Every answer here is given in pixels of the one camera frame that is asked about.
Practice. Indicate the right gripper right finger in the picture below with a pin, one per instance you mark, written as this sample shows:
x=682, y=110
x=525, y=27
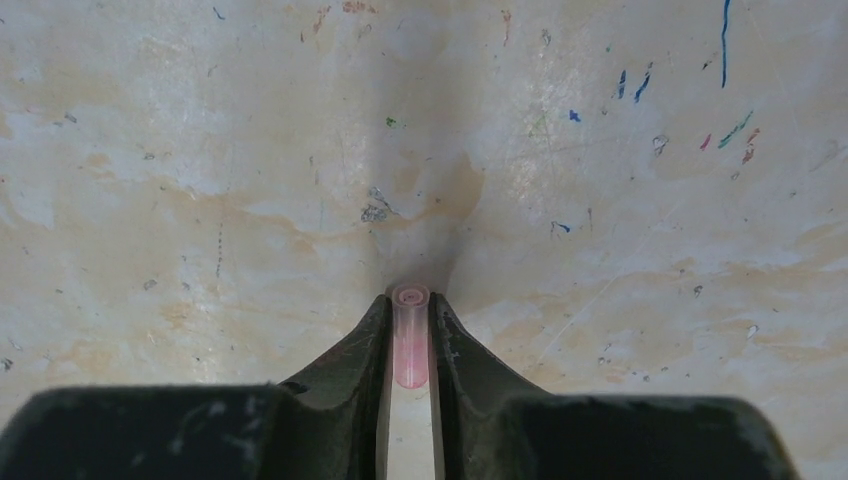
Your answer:
x=489, y=422

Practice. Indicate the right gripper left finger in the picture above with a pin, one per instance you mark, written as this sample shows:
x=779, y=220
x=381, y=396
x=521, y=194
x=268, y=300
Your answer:
x=327, y=421

